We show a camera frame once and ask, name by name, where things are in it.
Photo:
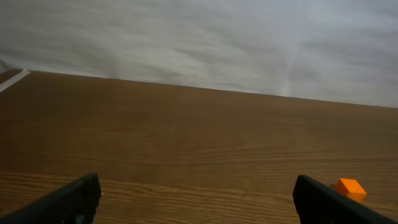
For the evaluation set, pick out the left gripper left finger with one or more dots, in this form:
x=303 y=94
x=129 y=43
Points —
x=71 y=202

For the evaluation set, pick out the orange cube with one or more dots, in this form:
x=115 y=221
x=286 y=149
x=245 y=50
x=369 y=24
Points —
x=351 y=188

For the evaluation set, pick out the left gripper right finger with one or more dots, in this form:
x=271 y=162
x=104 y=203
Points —
x=323 y=205

